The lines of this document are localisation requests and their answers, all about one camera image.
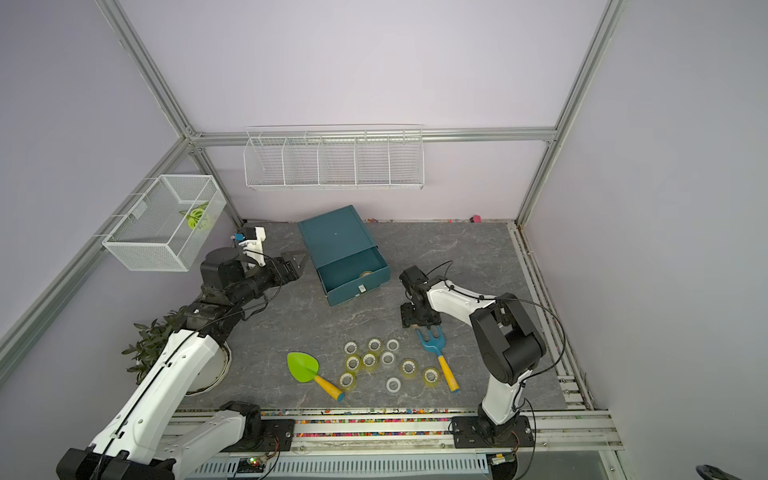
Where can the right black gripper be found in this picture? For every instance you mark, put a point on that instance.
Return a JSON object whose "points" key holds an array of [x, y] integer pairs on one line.
{"points": [[407, 316]]}

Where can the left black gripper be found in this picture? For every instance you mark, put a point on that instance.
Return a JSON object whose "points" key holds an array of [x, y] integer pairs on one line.
{"points": [[281, 278]]}

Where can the blue toy rake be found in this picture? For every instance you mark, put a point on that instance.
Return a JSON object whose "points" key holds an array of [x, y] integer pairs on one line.
{"points": [[434, 342]]}

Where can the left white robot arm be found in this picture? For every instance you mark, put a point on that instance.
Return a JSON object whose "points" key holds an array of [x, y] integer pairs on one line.
{"points": [[129, 446]]}

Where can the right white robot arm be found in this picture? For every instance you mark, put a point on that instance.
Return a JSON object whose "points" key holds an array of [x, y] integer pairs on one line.
{"points": [[509, 344]]}

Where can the teal three-drawer cabinet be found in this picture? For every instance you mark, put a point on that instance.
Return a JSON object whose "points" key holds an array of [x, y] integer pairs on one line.
{"points": [[341, 248]]}

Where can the green toy shovel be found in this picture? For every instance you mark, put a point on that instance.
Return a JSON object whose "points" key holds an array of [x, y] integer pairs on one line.
{"points": [[305, 368]]}

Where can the green toy in basket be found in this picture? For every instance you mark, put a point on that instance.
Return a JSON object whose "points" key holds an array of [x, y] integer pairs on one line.
{"points": [[197, 218]]}

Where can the white vent grille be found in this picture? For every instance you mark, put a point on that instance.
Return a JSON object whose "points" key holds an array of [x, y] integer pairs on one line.
{"points": [[346, 467]]}

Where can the green potted plant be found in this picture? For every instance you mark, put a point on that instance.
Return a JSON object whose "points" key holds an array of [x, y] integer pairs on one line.
{"points": [[153, 339]]}

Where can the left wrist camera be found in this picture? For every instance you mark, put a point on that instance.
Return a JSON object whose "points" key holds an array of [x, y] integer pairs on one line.
{"points": [[250, 240]]}

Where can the white wire wall shelf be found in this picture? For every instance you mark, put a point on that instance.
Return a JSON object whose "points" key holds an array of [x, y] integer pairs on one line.
{"points": [[359, 157]]}

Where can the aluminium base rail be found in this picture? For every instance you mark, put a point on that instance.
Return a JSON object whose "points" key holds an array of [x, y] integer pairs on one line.
{"points": [[389, 439]]}

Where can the white mesh wall basket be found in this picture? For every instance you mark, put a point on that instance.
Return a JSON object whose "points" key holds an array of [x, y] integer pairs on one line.
{"points": [[153, 235]]}

